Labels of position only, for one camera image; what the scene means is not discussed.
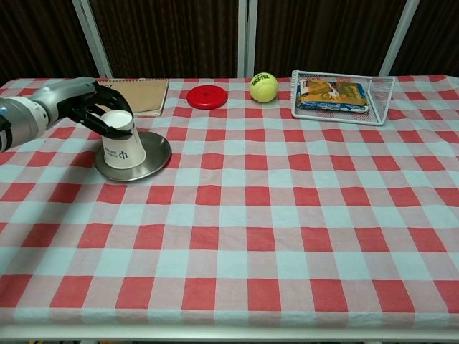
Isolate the brown spiral notebook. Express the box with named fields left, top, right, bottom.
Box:
left=95, top=77, right=170, bottom=118

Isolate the red round disc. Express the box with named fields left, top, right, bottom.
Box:
left=186, top=85, right=229, bottom=110

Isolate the white paper cup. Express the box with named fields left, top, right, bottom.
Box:
left=100, top=110, right=147, bottom=170

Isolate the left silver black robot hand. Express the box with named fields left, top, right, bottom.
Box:
left=30, top=76, right=136, bottom=140

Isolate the blue orange snack packet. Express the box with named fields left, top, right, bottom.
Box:
left=297, top=79, right=370, bottom=115

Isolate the red white checkered tablecloth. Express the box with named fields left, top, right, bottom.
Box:
left=0, top=74, right=459, bottom=329

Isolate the silver metal plate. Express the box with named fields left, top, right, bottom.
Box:
left=94, top=130, right=172, bottom=183

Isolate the dark brown partition panel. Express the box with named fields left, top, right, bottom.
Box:
left=245, top=0, right=420, bottom=78
left=71, top=0, right=248, bottom=80
left=0, top=0, right=98, bottom=87
left=390, top=0, right=459, bottom=78

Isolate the white wire mesh basket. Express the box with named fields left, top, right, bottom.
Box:
left=290, top=69, right=397, bottom=127

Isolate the yellow tennis ball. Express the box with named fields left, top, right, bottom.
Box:
left=250, top=72, right=279, bottom=104

